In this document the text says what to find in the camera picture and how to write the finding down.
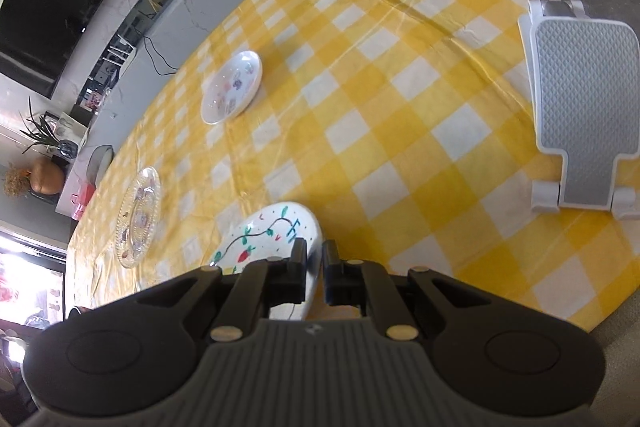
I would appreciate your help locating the small white floral plate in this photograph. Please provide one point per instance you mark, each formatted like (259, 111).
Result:
(232, 87)

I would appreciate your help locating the green plant in blue vase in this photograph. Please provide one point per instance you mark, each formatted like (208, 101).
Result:
(66, 148)

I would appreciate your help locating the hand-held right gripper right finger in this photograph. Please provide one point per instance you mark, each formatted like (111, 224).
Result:
(331, 274)

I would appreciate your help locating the clear glass patterned plate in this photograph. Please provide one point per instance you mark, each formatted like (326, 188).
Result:
(140, 217)

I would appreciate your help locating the pink storage box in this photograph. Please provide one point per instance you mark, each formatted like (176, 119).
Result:
(82, 202)

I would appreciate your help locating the white grey ribbed stand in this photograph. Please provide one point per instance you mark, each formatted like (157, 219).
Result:
(582, 107)

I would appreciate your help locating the yellow checked tablecloth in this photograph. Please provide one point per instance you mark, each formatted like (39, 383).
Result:
(400, 157)

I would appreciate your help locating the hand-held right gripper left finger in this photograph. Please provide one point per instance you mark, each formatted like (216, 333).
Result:
(299, 272)

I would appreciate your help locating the sketch drawing picture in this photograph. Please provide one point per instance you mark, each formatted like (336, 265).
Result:
(72, 127)

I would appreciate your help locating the brown round vase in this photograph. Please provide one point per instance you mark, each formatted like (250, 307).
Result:
(47, 177)

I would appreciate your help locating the white fruit-print plate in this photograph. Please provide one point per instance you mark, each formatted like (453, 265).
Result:
(270, 227)

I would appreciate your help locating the small grey round chair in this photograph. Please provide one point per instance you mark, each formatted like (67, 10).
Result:
(100, 162)

